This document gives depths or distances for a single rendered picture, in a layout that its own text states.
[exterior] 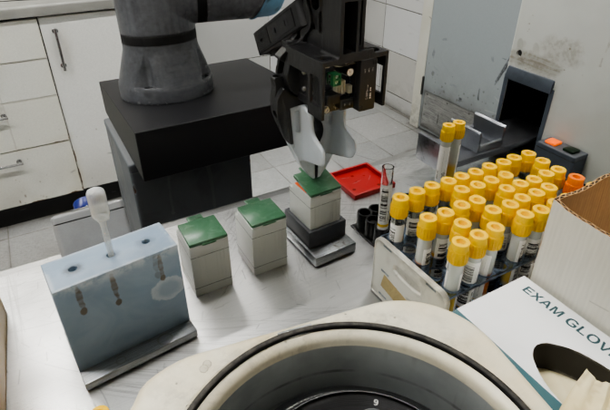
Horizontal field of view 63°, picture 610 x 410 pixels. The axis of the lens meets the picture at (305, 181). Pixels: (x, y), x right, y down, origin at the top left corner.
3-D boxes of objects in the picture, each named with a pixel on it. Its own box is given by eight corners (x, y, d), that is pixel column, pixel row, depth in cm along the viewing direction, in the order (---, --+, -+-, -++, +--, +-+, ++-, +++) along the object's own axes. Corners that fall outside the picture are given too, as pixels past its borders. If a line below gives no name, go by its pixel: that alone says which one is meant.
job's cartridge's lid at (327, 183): (319, 164, 57) (319, 161, 57) (341, 190, 54) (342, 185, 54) (289, 173, 55) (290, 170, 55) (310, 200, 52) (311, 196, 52)
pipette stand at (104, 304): (168, 293, 51) (152, 214, 46) (198, 336, 46) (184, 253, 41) (66, 338, 46) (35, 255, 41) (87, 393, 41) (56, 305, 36)
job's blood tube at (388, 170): (381, 236, 59) (388, 162, 53) (388, 242, 58) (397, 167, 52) (372, 239, 58) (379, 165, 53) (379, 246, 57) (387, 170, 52)
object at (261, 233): (269, 241, 58) (267, 193, 55) (288, 264, 55) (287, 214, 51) (238, 252, 57) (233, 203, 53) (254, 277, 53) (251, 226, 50)
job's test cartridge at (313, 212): (318, 214, 61) (319, 170, 57) (339, 234, 57) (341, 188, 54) (289, 224, 59) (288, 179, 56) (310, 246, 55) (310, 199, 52)
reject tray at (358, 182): (366, 166, 74) (367, 161, 73) (395, 187, 69) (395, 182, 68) (328, 178, 71) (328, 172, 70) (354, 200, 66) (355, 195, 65)
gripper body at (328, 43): (318, 129, 43) (319, -17, 37) (271, 98, 49) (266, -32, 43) (386, 111, 47) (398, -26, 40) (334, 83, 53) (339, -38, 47)
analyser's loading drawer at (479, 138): (513, 128, 81) (520, 98, 78) (547, 143, 76) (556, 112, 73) (415, 157, 72) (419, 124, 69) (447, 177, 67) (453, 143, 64)
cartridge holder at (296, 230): (313, 213, 63) (313, 190, 61) (355, 251, 57) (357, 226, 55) (276, 227, 61) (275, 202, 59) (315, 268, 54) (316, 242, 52)
